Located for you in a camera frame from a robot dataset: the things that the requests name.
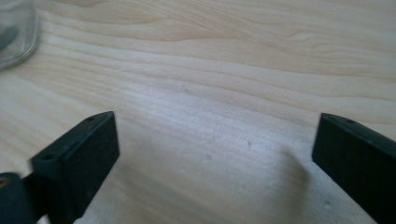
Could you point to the clear glass container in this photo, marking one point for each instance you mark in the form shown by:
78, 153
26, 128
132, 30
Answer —
17, 34

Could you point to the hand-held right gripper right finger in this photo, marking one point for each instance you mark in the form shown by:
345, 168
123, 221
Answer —
358, 158

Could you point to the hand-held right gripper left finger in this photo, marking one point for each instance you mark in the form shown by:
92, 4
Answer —
77, 161

